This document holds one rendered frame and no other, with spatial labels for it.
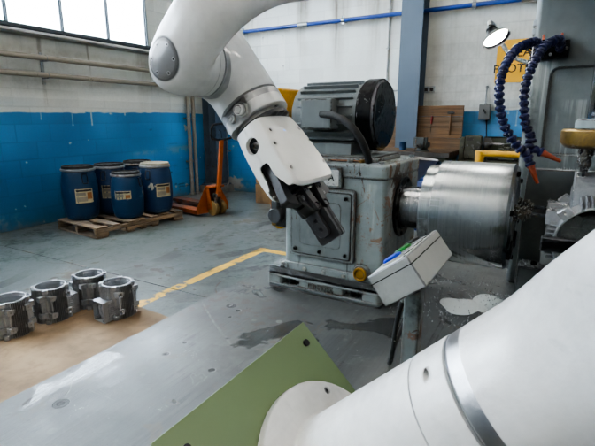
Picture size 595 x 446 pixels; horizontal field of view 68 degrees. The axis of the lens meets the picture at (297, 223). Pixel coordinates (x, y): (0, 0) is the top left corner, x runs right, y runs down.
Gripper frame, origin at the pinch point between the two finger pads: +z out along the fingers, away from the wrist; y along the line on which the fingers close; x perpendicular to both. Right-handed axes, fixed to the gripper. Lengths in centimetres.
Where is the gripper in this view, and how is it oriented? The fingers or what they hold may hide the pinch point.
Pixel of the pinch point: (325, 226)
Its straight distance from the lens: 55.7
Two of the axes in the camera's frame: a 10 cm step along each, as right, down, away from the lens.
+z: 5.2, 8.4, -1.1
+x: -6.9, 5.0, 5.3
